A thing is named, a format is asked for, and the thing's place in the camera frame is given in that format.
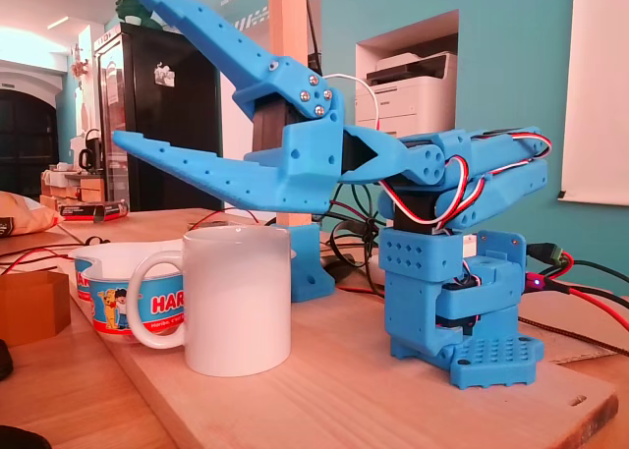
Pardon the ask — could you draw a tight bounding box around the white fridge sticker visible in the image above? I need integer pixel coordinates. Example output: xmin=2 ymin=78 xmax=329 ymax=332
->
xmin=153 ymin=63 xmax=177 ymax=87

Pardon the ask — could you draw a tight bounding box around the black glass-door fridge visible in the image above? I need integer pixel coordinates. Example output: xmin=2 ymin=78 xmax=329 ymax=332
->
xmin=92 ymin=22 xmax=223 ymax=212

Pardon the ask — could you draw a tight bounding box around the green Yoda figure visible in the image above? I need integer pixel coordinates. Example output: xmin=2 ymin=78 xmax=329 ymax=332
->
xmin=115 ymin=0 xmax=166 ymax=30

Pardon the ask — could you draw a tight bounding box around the white office printer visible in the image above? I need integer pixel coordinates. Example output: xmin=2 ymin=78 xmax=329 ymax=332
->
xmin=354 ymin=50 xmax=459 ymax=139

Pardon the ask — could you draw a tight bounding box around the white ceramic mug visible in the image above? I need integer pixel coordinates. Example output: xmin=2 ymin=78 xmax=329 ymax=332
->
xmin=126 ymin=224 xmax=294 ymax=378

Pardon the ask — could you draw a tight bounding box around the black electric kettle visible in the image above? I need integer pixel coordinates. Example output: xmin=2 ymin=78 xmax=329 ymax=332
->
xmin=77 ymin=128 xmax=105 ymax=174

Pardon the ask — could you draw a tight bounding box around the red and black carton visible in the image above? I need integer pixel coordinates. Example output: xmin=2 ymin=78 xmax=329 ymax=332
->
xmin=55 ymin=198 xmax=131 ymax=223

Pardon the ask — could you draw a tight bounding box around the wooden crate stack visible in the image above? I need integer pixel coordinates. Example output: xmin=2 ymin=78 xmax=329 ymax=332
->
xmin=38 ymin=166 xmax=107 ymax=212

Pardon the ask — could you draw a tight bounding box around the clear plastic Haribo tub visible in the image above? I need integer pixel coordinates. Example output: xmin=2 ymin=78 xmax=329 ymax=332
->
xmin=68 ymin=240 xmax=189 ymax=341

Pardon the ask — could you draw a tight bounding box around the beige paper bag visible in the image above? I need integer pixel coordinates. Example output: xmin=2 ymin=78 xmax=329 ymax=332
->
xmin=0 ymin=191 xmax=65 ymax=238

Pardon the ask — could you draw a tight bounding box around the brown hexagonal printed container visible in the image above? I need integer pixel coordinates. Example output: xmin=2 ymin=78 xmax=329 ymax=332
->
xmin=0 ymin=270 xmax=72 ymax=348

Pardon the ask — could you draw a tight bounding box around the light wooden base board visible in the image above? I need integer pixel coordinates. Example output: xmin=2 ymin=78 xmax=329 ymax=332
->
xmin=68 ymin=232 xmax=620 ymax=449

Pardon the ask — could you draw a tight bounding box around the green terminal power connector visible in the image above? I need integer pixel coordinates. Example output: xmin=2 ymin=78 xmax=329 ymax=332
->
xmin=526 ymin=242 xmax=566 ymax=266

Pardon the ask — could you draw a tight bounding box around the controller board with LED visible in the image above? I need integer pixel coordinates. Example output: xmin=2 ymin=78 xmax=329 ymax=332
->
xmin=524 ymin=270 xmax=549 ymax=294

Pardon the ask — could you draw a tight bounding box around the brown cardboard sheet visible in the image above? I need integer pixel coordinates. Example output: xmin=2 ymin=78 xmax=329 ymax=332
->
xmin=518 ymin=315 xmax=618 ymax=365

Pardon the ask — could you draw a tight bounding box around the black rounded object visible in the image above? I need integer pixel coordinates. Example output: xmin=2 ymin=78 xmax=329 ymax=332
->
xmin=0 ymin=424 xmax=53 ymax=449

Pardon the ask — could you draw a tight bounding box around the thin red wire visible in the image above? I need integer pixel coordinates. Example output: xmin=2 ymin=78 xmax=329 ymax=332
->
xmin=525 ymin=252 xmax=629 ymax=333
xmin=0 ymin=242 xmax=80 ymax=276
xmin=189 ymin=206 xmax=261 ymax=229

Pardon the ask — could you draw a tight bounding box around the wooden camera post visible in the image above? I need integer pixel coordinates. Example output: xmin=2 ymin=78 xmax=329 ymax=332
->
xmin=267 ymin=0 xmax=315 ymax=229

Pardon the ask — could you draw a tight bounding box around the red white black servo cable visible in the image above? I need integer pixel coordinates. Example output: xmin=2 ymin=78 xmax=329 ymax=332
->
xmin=321 ymin=73 xmax=383 ymax=132
xmin=377 ymin=133 xmax=552 ymax=235

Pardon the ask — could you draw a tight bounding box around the blue printed post mount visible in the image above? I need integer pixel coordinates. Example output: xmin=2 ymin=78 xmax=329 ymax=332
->
xmin=283 ymin=222 xmax=338 ymax=305

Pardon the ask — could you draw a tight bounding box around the black power cable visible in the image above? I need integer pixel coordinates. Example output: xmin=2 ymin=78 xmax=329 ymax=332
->
xmin=314 ymin=183 xmax=394 ymax=298

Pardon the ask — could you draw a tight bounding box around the white wall board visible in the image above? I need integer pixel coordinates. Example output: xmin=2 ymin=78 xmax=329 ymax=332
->
xmin=558 ymin=0 xmax=629 ymax=207

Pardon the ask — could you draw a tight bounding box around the thin black cable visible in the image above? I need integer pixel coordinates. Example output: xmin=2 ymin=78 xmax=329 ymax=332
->
xmin=538 ymin=257 xmax=629 ymax=310

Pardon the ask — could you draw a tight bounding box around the dark braided cable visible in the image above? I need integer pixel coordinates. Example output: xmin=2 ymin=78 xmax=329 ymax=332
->
xmin=518 ymin=315 xmax=629 ymax=360

